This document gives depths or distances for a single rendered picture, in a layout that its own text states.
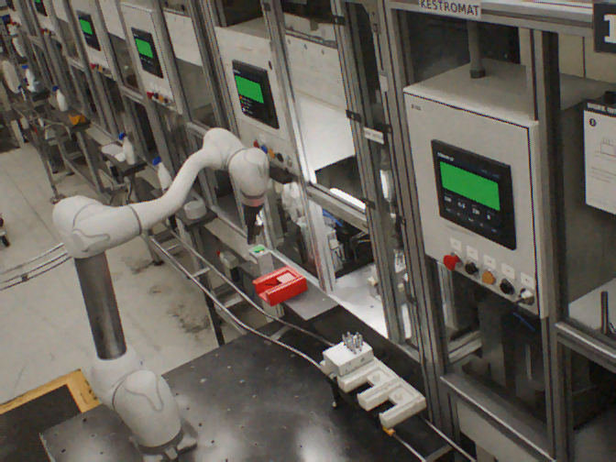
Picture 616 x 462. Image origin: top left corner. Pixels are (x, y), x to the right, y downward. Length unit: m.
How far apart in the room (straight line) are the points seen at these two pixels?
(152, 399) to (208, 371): 0.47
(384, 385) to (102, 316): 0.92
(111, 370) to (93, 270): 0.35
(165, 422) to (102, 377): 0.27
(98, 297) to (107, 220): 0.33
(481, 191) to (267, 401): 1.31
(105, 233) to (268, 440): 0.85
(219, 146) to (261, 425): 0.94
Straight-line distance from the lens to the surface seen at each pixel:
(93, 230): 2.34
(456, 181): 1.81
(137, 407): 2.56
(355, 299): 2.76
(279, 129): 2.61
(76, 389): 4.39
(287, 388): 2.80
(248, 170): 2.59
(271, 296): 2.80
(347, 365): 2.45
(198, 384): 2.94
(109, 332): 2.65
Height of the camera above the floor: 2.39
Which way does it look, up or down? 27 degrees down
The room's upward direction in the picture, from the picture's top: 12 degrees counter-clockwise
